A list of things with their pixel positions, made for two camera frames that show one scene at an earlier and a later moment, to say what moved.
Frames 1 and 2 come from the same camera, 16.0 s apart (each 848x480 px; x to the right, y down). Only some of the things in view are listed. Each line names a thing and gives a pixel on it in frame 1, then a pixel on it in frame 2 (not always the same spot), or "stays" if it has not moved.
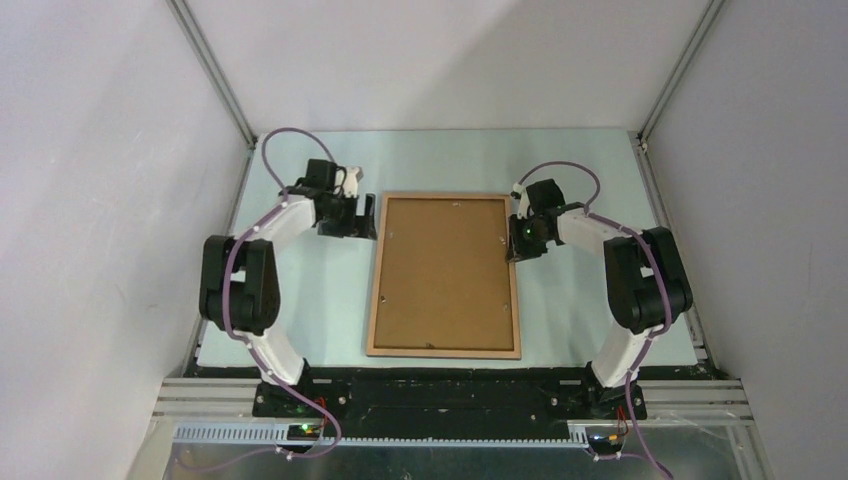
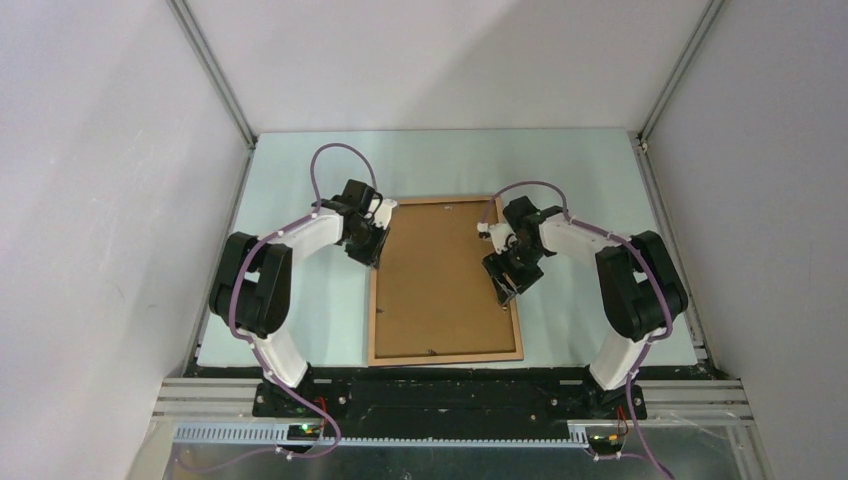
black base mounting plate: [449, 404] stays
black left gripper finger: [365, 225] → [378, 249]
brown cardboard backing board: [444, 280] stays
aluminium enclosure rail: [203, 49] stays
